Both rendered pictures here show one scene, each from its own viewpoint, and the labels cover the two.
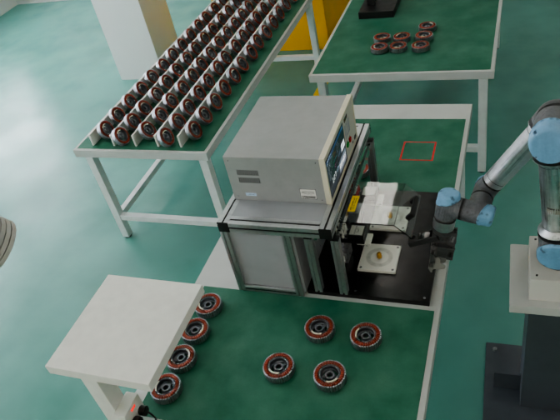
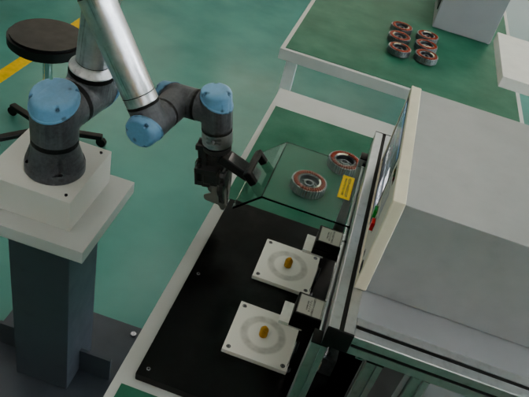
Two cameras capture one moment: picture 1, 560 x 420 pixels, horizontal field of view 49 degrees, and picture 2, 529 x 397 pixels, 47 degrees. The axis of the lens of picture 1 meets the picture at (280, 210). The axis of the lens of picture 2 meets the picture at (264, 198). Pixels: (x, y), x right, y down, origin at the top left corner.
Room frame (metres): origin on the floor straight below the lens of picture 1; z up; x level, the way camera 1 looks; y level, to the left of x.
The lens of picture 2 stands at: (2.78, -0.85, 1.86)
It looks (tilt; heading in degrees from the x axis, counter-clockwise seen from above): 38 degrees down; 159
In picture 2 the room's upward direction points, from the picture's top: 16 degrees clockwise
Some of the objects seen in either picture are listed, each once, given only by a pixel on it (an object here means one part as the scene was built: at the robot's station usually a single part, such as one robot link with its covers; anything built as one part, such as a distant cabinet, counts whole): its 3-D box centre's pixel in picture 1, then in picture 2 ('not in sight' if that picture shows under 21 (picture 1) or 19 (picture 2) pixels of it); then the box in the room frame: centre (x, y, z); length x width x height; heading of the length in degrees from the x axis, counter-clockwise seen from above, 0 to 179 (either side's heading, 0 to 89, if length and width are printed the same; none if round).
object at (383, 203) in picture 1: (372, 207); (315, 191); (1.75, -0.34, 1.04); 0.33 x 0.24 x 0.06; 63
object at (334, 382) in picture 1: (329, 376); (343, 163); (1.26, -0.03, 0.77); 0.11 x 0.11 x 0.04
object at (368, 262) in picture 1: (379, 257); (286, 267); (1.74, -0.34, 0.78); 0.15 x 0.15 x 0.01; 63
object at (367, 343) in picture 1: (366, 337); not in sight; (1.39, -0.19, 0.77); 0.11 x 0.11 x 0.04
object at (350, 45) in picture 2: not in sight; (391, 76); (-0.18, 0.85, 0.38); 1.85 x 1.10 x 0.75; 153
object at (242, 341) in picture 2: (390, 218); (262, 335); (1.96, -0.45, 0.78); 0.15 x 0.15 x 0.01; 63
